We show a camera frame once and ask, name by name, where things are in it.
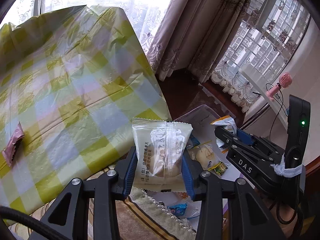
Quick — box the thin black cable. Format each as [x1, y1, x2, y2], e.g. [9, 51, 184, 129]
[252, 82, 290, 140]

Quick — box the white cake packet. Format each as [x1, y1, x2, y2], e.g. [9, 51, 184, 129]
[132, 117, 193, 192]

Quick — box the person's right hand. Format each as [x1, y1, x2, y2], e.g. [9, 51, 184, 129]
[269, 196, 300, 228]

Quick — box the striped towel blanket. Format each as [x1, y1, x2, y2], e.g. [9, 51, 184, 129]
[7, 172, 200, 240]

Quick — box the pink handheld fan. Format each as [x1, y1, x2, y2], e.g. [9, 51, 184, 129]
[266, 72, 289, 98]

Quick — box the clear yellow bun packet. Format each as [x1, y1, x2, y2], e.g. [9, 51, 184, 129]
[187, 141, 222, 172]

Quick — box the brown patterned curtain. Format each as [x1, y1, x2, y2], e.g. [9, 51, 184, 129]
[146, 0, 265, 83]

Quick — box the thick black braided cable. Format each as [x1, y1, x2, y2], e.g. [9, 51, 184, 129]
[0, 205, 65, 240]

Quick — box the orange white snack packet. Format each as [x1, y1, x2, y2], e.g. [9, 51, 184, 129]
[210, 115, 238, 154]

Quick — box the white lace curtain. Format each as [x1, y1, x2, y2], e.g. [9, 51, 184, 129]
[211, 0, 310, 113]

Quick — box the blue edged clear snack packet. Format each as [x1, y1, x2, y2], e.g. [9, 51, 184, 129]
[167, 203, 188, 217]

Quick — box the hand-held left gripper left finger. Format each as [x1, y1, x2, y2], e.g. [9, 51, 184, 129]
[37, 146, 137, 240]

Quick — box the brown wooden ledge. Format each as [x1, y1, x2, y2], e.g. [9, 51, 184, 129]
[301, 152, 320, 179]

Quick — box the white storage box purple rim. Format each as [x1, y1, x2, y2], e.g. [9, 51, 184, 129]
[147, 105, 253, 240]

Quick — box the pink snack packet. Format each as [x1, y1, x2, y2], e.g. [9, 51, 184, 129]
[1, 121, 25, 167]

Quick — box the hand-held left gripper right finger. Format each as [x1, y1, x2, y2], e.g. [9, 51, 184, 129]
[182, 152, 285, 240]

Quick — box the green checked plastic tablecloth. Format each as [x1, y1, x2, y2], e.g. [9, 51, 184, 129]
[0, 4, 172, 227]

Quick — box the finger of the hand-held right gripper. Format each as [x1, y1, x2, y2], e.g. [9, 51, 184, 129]
[214, 126, 250, 157]
[236, 130, 258, 145]

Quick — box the white cloth tie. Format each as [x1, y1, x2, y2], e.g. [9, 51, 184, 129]
[272, 162, 303, 178]

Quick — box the clear blue corner snack packet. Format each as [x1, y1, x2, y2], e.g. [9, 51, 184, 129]
[186, 206, 200, 220]

